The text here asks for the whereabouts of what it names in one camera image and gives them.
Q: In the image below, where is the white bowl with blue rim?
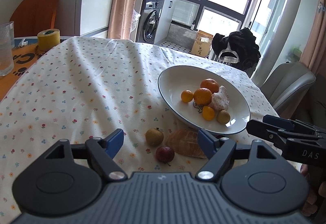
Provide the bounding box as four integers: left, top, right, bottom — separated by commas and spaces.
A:
157, 65, 251, 135

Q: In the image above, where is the floral white tablecloth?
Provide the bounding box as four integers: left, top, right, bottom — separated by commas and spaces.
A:
0, 36, 281, 217

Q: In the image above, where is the brown longan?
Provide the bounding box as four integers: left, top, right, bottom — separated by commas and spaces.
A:
217, 110, 231, 124
145, 128, 164, 147

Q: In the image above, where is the small orange kumquat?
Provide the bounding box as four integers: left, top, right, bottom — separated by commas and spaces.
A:
181, 90, 194, 103
202, 106, 216, 121

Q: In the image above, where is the clear glass cup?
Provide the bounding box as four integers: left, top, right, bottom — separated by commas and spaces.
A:
0, 22, 15, 77

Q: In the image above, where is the white cabinet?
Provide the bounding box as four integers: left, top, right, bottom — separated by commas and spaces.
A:
154, 0, 175, 45

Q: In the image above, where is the bread roll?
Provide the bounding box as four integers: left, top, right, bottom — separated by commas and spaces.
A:
165, 128, 207, 159

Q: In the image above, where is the dark red small fruit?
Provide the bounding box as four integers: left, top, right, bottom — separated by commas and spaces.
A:
155, 146, 175, 163

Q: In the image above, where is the orange mandarin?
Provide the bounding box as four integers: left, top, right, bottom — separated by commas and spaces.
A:
194, 88, 213, 105
200, 78, 220, 93

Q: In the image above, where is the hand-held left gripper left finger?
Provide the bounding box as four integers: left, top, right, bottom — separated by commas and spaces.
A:
42, 128, 128, 184

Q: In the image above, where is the clear plastic hanger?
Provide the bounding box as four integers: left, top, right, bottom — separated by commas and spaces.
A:
219, 46, 241, 64

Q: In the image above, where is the orange chair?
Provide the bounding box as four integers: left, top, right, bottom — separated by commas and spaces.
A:
10, 0, 59, 37

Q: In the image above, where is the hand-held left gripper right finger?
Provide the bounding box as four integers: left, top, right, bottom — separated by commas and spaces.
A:
196, 128, 284, 183

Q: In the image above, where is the black clothing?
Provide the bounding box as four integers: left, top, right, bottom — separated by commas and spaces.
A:
211, 27, 261, 72

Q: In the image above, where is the peeled mandarin half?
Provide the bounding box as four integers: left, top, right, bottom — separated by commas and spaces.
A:
211, 86, 230, 112

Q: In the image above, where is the grey chair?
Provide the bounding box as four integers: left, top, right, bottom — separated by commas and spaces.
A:
260, 62, 317, 113

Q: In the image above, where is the grey washing machine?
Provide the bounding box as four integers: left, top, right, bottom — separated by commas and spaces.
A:
135, 0, 165, 45

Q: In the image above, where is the person's right hand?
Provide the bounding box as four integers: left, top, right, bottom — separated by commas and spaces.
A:
300, 164, 326, 198

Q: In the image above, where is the pink curtain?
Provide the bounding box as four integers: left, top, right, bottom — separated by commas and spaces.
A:
107, 0, 142, 42

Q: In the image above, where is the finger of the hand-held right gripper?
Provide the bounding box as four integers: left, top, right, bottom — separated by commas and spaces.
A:
262, 114, 296, 131
246, 119, 289, 148

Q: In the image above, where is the brown cardboard box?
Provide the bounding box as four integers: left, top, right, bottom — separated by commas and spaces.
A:
191, 30, 214, 58

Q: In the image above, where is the yellow tape roll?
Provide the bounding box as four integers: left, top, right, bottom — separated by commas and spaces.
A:
37, 29, 61, 50

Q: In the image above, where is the orange table mat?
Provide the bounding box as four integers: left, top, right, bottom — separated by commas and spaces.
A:
0, 38, 62, 100

